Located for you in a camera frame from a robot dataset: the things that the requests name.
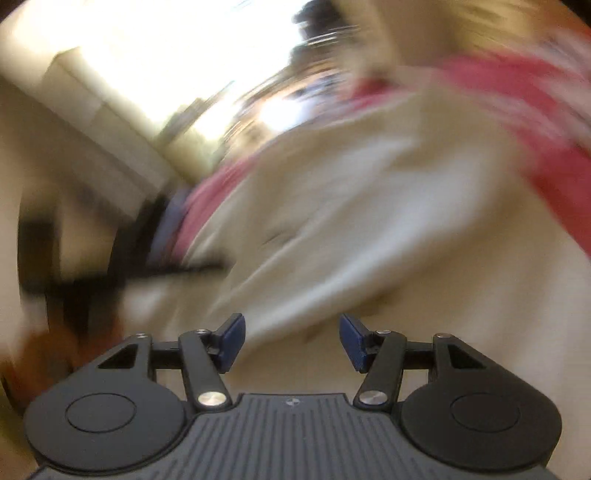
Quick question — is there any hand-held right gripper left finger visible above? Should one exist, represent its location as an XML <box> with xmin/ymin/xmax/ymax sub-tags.
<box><xmin>97</xmin><ymin>313</ymin><xmax>245</xmax><ymax>409</ymax></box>

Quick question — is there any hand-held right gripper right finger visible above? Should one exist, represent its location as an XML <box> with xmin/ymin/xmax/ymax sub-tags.
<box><xmin>339</xmin><ymin>314</ymin><xmax>488</xmax><ymax>409</ymax></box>

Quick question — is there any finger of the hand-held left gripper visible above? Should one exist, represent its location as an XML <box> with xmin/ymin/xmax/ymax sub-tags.
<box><xmin>139</xmin><ymin>258</ymin><xmax>232</xmax><ymax>283</ymax></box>

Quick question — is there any white fleece sweater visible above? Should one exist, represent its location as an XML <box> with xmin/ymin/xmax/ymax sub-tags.
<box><xmin>120</xmin><ymin>88</ymin><xmax>591</xmax><ymax>402</ymax></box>

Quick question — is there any red floral blanket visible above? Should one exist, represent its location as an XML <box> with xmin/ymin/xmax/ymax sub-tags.
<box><xmin>175</xmin><ymin>51</ymin><xmax>591</xmax><ymax>259</ymax></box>

